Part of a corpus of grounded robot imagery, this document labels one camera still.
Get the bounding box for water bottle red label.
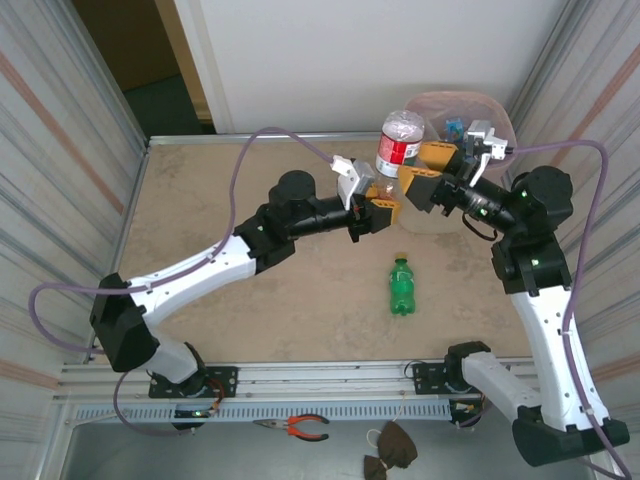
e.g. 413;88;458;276
374;109;426;201

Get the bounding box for beige plastic waste bin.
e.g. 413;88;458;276
397;91;516;236

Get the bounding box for pink bin liner bag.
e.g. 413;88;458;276
404;91;514;176

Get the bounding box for green soda bottle yellow cap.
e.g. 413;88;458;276
388;252;417;317

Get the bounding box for corrugated metal side panel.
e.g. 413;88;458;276
0;0;151;480
492;0;640;480

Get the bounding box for small black control board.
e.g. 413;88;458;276
449;399;487;417
172;407;221;420

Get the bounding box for brown cloth pouch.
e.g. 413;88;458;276
362;419;419;480

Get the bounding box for grey metal lower shelf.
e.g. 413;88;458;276
59;417;601;480

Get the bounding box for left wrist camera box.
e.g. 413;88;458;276
329;154;376;211

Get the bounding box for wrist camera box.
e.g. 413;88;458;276
329;154;376;211
462;119;514;186

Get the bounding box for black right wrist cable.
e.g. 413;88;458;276
462;212;501;241

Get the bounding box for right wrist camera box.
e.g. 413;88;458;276
462;119;514;186

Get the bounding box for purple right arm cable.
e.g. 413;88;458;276
457;139;632;480

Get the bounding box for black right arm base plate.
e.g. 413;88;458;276
411;360;504;396

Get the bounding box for white door frame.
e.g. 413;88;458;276
172;0;236;135

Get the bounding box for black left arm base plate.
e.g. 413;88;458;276
148;366;239;400

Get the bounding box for slotted white cable duct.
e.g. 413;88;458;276
72;401;454;422

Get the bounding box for orange-handled pliers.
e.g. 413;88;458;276
252;413;331;442

